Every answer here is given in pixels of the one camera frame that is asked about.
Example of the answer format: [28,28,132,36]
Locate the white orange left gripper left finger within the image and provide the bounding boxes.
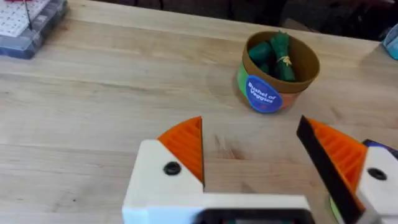
[121,116,205,224]

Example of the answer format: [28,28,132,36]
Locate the white orange left gripper right finger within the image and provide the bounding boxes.
[295,114,398,224]

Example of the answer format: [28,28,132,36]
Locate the green disc with holes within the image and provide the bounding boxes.
[328,195,342,223]

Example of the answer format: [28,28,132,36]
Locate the brown tub of toy vegetables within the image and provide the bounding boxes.
[236,30,321,114]

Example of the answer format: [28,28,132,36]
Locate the pale blue object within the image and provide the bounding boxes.
[382,23,398,61]

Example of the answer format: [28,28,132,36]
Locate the clear plastic parts box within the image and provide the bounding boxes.
[0,0,69,60]

